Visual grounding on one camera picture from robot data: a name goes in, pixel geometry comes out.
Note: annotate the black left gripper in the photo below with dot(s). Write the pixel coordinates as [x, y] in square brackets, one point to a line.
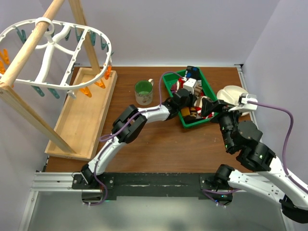
[193, 98]

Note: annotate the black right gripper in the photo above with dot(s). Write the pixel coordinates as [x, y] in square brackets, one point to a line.
[208, 106]

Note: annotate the black blue logo sock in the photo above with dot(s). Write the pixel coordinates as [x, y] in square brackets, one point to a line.
[192, 72]

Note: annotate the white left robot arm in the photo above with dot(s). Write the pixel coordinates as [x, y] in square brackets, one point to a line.
[128, 126]

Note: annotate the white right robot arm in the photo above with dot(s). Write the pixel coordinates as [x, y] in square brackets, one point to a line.
[284, 189]

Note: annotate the cream divided plate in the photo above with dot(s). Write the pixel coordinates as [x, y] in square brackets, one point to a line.
[231, 94]

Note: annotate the green plastic tray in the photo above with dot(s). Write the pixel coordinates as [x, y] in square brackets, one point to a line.
[169, 79]

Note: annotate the green ceramic mug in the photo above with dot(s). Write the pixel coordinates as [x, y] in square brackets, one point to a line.
[144, 92]

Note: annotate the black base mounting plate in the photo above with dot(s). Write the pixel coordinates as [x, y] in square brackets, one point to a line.
[164, 185]

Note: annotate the wooden drying rack frame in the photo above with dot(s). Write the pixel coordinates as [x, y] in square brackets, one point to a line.
[87, 88]

